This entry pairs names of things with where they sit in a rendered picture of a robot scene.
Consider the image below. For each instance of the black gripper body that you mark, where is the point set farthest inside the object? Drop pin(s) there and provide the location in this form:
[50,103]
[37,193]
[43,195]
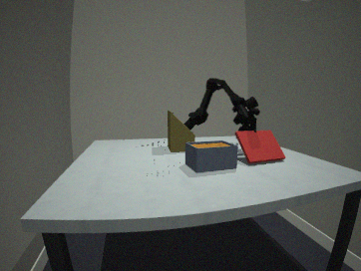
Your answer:
[250,115]

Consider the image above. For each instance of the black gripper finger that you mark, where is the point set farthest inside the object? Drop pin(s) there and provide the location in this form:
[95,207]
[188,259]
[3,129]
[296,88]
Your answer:
[249,128]
[252,122]

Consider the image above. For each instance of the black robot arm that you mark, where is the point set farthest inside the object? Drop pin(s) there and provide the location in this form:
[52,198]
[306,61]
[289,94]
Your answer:
[200,115]

